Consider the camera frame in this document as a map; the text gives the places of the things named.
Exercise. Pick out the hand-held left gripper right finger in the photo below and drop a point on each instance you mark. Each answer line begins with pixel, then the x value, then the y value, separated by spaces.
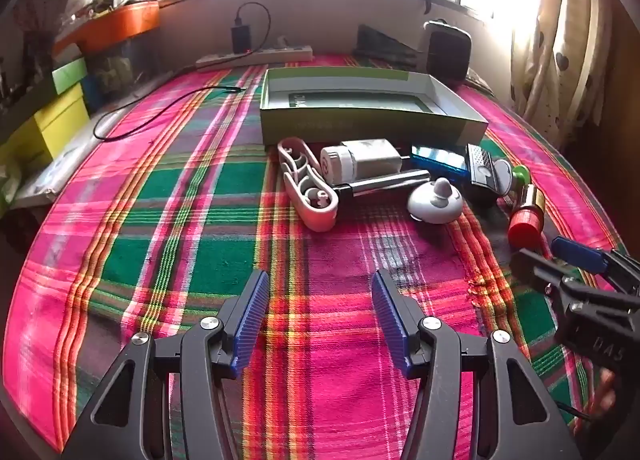
pixel 390 315

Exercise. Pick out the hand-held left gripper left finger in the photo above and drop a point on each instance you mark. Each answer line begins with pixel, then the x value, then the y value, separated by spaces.
pixel 252 320

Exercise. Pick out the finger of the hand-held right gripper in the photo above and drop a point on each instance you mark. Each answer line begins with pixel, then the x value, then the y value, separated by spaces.
pixel 577 252
pixel 537 270

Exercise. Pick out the green can with red cap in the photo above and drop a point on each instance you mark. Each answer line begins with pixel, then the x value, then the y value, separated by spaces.
pixel 525 227

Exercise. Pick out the white green suction cap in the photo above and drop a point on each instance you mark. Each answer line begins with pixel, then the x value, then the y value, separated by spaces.
pixel 502 178

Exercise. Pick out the black electric shaver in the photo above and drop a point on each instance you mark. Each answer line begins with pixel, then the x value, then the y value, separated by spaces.
pixel 480 175

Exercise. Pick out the white round dome knob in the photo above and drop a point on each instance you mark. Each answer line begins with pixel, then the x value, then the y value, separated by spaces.
pixel 425 205

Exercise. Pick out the pink white plastic clip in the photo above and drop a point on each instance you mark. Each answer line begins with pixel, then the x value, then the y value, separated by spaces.
pixel 315 210

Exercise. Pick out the silver black flashlight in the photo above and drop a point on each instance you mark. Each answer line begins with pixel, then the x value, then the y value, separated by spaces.
pixel 385 183

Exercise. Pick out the small blue box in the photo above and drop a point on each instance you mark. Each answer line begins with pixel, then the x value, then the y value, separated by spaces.
pixel 440 165

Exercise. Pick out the white square block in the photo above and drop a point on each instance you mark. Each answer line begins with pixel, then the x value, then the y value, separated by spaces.
pixel 375 155

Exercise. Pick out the green cardboard box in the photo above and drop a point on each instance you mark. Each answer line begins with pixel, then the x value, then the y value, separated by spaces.
pixel 350 125

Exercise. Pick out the person's right hand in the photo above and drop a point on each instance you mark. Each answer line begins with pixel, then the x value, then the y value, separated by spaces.
pixel 606 390

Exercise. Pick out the cream heart print curtain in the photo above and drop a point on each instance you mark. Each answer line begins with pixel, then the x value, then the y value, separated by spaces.
pixel 565 40

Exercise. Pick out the grey black heater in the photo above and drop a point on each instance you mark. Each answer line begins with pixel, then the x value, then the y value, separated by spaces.
pixel 447 55

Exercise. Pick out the white power strip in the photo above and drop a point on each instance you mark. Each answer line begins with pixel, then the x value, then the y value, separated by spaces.
pixel 280 54

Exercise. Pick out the blue storage box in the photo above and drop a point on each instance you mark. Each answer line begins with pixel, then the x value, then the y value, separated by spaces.
pixel 94 90

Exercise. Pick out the white plug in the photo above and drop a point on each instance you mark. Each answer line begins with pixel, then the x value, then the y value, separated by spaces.
pixel 282 41

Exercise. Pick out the yellow storage box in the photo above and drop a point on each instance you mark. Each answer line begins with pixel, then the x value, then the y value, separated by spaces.
pixel 55 120

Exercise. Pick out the black charger adapter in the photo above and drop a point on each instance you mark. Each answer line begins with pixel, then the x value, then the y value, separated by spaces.
pixel 241 38

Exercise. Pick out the clear plastic container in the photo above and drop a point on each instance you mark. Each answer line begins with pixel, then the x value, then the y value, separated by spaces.
pixel 120 65

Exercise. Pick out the green storage box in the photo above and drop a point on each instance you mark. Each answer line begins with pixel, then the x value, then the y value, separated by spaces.
pixel 70 76

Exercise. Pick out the orange bin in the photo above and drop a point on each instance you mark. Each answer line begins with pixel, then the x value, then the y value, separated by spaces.
pixel 120 25

